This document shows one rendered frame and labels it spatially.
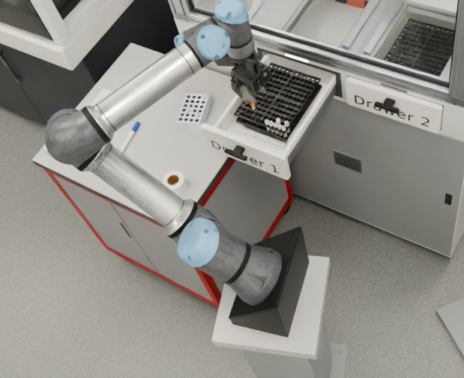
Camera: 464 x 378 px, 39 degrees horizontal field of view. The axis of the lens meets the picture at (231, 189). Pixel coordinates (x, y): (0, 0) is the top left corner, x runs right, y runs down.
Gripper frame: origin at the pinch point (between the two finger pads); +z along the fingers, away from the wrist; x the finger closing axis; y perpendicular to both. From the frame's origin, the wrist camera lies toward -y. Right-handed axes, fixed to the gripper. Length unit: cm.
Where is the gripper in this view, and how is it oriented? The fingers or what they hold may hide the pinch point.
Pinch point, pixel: (249, 96)
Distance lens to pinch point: 191.3
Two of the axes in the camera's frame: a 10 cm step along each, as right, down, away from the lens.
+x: 6.8, -6.8, 2.8
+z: 2.0, 5.4, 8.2
